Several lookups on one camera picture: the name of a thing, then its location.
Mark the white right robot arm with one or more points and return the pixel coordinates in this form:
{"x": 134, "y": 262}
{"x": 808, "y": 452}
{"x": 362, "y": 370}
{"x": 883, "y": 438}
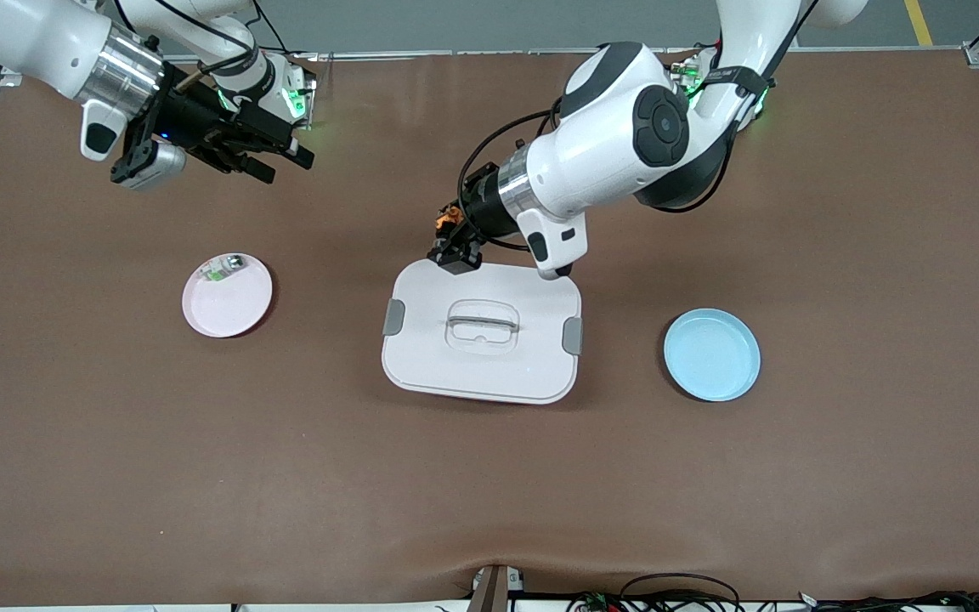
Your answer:
{"x": 22, "y": 34}

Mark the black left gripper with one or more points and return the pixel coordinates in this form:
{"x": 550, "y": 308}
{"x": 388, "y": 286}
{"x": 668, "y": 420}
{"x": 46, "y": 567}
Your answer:
{"x": 482, "y": 209}

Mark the grey metal bracket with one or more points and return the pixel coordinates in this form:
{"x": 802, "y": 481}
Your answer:
{"x": 494, "y": 591}

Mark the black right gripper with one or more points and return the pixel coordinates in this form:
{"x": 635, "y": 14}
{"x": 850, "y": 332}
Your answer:
{"x": 192, "y": 116}

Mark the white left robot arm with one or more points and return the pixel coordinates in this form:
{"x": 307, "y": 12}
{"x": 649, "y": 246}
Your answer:
{"x": 608, "y": 144}

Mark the pink round plate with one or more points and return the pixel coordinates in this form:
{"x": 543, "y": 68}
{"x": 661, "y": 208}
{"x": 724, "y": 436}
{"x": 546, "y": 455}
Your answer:
{"x": 230, "y": 302}

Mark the brown table mat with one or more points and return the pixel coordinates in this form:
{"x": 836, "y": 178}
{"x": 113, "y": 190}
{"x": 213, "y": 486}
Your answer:
{"x": 489, "y": 484}

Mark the small green electronic component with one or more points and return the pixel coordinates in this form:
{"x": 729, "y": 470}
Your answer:
{"x": 219, "y": 270}

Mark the orange and black switch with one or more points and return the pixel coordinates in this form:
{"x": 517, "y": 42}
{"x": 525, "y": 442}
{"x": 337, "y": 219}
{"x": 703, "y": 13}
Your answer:
{"x": 450, "y": 217}

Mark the white lidded container box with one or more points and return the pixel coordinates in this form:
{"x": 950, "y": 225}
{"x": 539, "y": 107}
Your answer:
{"x": 481, "y": 365}

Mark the light blue round plate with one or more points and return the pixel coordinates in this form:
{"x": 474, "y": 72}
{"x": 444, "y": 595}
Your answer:
{"x": 712, "y": 355}

